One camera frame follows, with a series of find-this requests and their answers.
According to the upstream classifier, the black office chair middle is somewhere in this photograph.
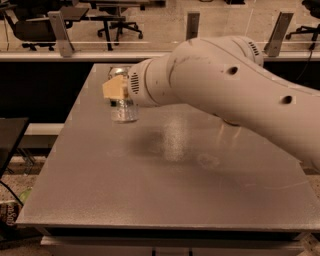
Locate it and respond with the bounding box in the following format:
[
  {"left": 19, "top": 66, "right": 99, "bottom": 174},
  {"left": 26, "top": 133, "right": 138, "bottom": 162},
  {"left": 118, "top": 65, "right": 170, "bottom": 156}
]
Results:
[{"left": 96, "top": 0, "right": 143, "bottom": 45}]

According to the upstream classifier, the middle metal railing post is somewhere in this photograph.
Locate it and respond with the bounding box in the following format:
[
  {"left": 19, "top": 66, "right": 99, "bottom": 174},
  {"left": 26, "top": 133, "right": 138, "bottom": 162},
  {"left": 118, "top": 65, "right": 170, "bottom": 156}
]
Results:
[{"left": 186, "top": 12, "right": 200, "bottom": 40}]

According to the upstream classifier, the black office chair right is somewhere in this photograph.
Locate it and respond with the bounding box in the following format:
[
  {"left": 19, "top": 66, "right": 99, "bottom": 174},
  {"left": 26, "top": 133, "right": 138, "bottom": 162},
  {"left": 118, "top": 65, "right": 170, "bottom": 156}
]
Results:
[{"left": 285, "top": 25, "right": 320, "bottom": 51}]

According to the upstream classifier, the snack bag on floor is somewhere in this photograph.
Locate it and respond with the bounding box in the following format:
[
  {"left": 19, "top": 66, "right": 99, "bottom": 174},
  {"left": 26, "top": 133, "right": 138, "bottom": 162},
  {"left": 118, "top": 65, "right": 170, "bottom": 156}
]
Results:
[{"left": 0, "top": 187, "right": 32, "bottom": 232}]

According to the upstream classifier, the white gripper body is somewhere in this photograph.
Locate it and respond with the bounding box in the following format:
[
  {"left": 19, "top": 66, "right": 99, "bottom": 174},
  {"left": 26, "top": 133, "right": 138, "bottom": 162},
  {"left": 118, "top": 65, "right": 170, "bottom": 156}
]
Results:
[{"left": 128, "top": 60, "right": 157, "bottom": 107}]

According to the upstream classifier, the black office chair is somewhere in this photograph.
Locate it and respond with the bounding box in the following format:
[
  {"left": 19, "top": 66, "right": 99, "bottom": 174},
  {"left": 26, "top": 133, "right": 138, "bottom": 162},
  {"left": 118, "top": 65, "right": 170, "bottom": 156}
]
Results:
[
  {"left": 1, "top": 0, "right": 62, "bottom": 51},
  {"left": 285, "top": 25, "right": 320, "bottom": 51},
  {"left": 96, "top": 0, "right": 143, "bottom": 45}
]

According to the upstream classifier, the metal railing ledge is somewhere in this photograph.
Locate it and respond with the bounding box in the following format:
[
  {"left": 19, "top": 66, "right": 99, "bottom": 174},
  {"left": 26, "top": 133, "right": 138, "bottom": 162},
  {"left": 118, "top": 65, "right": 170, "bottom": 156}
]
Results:
[{"left": 0, "top": 51, "right": 320, "bottom": 63}]

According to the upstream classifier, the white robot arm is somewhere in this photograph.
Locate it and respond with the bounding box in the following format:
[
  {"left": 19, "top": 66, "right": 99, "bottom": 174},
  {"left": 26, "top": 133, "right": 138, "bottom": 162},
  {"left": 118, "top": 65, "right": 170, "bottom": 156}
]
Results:
[{"left": 102, "top": 36, "right": 320, "bottom": 170}]

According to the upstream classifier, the metal railing post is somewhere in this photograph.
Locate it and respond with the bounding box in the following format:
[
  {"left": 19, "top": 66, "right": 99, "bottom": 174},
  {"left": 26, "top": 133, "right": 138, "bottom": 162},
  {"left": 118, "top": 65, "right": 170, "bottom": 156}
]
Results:
[
  {"left": 48, "top": 11, "right": 74, "bottom": 57},
  {"left": 186, "top": 12, "right": 200, "bottom": 40},
  {"left": 264, "top": 12, "right": 293, "bottom": 57}
]

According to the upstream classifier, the silver 7up can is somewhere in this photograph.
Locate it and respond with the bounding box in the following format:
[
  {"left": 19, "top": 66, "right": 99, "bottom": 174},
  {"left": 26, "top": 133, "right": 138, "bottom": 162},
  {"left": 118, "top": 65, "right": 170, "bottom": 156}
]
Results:
[{"left": 108, "top": 66, "right": 138, "bottom": 123}]

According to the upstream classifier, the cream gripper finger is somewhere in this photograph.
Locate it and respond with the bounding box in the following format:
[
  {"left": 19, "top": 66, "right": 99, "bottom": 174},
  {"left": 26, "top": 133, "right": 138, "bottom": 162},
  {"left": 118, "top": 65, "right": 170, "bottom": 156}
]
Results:
[{"left": 102, "top": 75, "right": 128, "bottom": 100}]

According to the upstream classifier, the left metal railing post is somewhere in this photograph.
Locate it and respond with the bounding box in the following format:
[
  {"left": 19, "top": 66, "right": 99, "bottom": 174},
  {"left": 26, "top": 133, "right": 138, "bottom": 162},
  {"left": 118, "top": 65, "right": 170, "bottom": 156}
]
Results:
[{"left": 48, "top": 11, "right": 74, "bottom": 57}]

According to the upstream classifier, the right metal railing post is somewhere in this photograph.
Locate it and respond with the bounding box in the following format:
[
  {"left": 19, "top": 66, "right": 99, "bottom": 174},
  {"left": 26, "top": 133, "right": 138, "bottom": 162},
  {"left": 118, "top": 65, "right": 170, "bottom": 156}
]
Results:
[{"left": 264, "top": 12, "right": 293, "bottom": 57}]

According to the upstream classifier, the black desk background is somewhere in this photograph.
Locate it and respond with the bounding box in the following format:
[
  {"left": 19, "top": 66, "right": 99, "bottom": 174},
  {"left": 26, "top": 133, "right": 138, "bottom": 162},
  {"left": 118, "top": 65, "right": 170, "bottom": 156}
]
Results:
[{"left": 60, "top": 6, "right": 125, "bottom": 51}]

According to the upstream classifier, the black office chair left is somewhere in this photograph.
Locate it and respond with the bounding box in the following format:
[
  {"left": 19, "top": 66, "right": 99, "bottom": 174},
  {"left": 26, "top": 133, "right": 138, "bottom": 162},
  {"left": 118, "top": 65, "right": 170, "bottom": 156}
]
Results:
[{"left": 1, "top": 0, "right": 62, "bottom": 51}]

